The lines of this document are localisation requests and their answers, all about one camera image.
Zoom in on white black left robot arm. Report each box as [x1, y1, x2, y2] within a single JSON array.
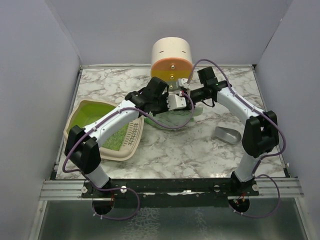
[[64, 77, 169, 198]]

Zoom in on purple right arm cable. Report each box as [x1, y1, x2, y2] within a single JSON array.
[[187, 58, 288, 176]]

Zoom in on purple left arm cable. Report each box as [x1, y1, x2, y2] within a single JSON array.
[[61, 93, 195, 174]]

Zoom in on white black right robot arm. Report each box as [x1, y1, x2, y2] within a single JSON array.
[[190, 67, 279, 196]]

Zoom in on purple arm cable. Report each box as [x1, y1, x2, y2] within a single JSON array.
[[187, 58, 288, 176], [61, 93, 195, 174]]

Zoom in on silver metal scoop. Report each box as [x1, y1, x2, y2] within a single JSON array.
[[214, 126, 242, 145]]

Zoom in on green cat litter bag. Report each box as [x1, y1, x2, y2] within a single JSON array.
[[144, 110, 192, 130]]

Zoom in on cream round drawer cabinet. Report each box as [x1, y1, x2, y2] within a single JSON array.
[[150, 37, 193, 91]]

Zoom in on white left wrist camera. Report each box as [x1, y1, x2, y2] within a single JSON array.
[[166, 94, 187, 111]]

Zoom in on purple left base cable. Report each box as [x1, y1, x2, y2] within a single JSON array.
[[87, 187, 141, 221]]

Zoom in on beige green litter box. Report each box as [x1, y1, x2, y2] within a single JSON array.
[[63, 99, 144, 162]]

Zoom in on green cat litter pellets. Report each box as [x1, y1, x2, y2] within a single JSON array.
[[102, 124, 129, 151]]

